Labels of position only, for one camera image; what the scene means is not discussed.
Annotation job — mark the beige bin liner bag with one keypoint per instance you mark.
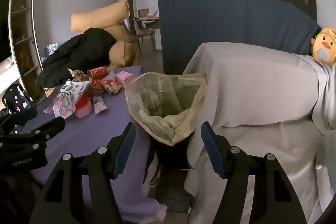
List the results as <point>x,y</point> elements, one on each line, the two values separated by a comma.
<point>162,98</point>

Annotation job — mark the black jacket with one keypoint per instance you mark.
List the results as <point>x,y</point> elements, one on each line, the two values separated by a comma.
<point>78,56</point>

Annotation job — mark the yellow duck plush toy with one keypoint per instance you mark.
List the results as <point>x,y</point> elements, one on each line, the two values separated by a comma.
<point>325,45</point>

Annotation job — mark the red and gold wrapper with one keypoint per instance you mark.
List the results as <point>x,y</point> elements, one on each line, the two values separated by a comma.
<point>105,86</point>

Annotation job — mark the dining table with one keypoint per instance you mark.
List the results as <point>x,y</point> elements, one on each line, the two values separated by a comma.
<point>155,24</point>

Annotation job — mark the black television screen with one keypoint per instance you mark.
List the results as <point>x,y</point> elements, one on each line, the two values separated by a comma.
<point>4,29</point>

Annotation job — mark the black cloth with pink spots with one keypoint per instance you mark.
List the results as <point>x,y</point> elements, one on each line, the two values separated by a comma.
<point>15,99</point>

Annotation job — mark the yellow beanbag chair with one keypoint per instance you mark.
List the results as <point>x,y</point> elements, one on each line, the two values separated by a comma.
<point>105,16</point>

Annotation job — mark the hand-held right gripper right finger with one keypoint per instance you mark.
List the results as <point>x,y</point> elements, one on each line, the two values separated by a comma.
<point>211,150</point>

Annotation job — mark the pink floral wrapper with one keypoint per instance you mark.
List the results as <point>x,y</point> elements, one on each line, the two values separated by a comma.
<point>60,106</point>

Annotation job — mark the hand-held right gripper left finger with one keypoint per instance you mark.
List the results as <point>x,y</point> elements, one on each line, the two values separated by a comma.
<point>125,150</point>

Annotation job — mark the purple tablecloth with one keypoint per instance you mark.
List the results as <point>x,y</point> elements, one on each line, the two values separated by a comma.
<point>86,134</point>

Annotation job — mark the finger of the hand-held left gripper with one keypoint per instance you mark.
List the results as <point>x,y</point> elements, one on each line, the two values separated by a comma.
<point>53,126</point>
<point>25,115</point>

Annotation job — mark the white printed paper leaflet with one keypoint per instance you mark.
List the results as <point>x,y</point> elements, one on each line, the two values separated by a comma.
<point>74,88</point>

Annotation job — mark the red printed paper cup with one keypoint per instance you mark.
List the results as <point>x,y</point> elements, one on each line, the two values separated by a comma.
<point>98,72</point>

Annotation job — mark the black waste bin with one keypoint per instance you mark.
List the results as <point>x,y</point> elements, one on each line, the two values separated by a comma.
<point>170,157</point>

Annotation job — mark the red plastic container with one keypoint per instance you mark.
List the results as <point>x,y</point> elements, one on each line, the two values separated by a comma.
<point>83,108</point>

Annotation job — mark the pink ribbed box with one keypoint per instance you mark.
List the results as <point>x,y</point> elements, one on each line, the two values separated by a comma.
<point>124,78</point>

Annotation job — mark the crumpled patterned wrapper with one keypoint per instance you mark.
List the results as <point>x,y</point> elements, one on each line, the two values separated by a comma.
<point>78,75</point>

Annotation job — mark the white shelf unit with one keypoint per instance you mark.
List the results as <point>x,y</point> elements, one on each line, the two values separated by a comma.
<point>22,29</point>

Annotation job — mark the dining chair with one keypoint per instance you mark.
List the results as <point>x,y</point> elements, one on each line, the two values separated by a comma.
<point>140,29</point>

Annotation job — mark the small clear wrapper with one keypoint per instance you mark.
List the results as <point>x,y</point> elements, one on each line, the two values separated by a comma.
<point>99,104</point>

